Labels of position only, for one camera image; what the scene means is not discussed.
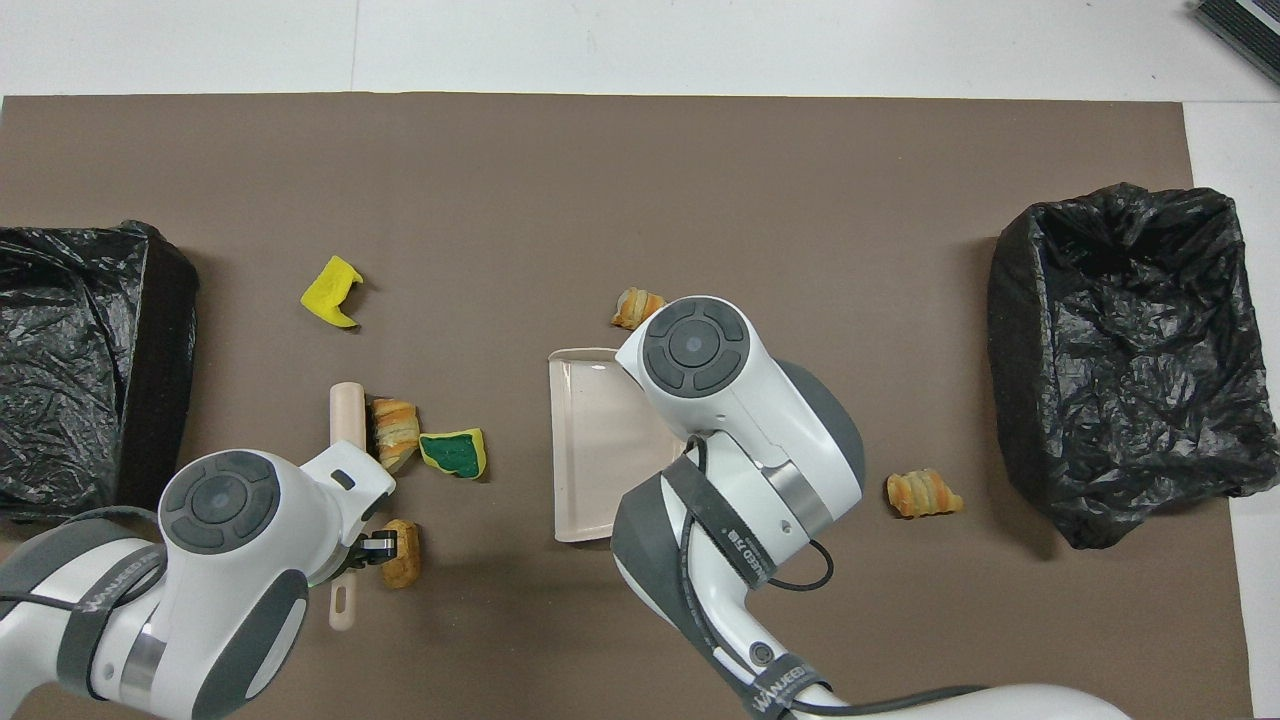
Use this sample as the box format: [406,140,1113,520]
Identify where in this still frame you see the black bag lined bin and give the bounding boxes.
[0,220,199,525]
[987,182,1280,550]

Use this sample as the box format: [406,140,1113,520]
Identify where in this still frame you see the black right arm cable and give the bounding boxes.
[683,435,836,593]

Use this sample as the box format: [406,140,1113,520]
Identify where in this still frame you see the yellow sponge piece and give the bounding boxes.
[300,255,365,330]

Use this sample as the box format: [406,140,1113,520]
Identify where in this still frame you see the black ridged device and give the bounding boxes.
[1192,0,1280,83]

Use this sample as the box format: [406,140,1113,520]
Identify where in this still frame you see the beige hand brush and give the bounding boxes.
[328,383,376,633]

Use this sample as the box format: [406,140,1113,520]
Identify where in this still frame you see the beige plastic dustpan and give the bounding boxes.
[547,347,691,544]

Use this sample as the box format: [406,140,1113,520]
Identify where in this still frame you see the green and yellow sponge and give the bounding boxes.
[418,428,489,481]

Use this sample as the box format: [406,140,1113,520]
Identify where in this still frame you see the brown paper table mat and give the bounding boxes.
[0,93,1253,720]

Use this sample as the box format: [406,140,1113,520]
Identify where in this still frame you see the golden croissant piece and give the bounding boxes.
[366,398,422,474]
[886,468,965,520]
[611,287,668,331]

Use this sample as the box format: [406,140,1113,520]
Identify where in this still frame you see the brown bread roll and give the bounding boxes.
[381,518,422,590]

